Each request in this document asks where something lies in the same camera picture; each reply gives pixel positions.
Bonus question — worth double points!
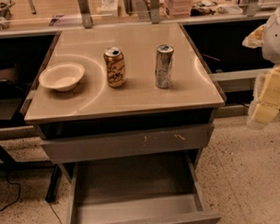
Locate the white small box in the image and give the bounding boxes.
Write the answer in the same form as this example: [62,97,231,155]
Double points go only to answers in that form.
[100,0,119,17]

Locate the silver redbull can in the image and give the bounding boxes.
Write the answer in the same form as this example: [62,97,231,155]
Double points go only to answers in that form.
[155,44,174,89]

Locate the grey metal rail right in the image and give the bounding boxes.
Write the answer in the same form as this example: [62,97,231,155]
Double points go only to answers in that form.
[211,68,269,92]

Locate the gold patterned soda can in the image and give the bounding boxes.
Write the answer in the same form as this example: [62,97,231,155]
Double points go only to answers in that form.
[103,46,126,88]

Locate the grey drawer cabinet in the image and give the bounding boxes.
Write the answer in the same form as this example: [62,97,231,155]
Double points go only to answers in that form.
[17,20,231,224]

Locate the open grey middle drawer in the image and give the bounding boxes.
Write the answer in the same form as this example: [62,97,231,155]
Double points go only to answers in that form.
[65,153,220,224]

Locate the black floor cable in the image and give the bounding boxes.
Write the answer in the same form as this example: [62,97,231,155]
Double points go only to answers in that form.
[0,170,23,213]

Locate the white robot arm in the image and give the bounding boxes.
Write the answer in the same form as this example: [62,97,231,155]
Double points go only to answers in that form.
[242,6,280,129]

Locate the grey top drawer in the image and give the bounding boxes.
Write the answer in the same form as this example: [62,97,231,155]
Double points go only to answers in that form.
[41,124,215,164]

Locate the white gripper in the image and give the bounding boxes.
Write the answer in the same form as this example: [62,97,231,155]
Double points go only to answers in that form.
[241,24,280,129]

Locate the pink stacked box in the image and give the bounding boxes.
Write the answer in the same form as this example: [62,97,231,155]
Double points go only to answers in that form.
[164,0,193,17]

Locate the black tool on shelf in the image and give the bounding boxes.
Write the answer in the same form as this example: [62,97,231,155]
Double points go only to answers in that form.
[0,0,15,30]

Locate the white bowl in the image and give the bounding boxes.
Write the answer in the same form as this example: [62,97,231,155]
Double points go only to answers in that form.
[39,62,85,92]

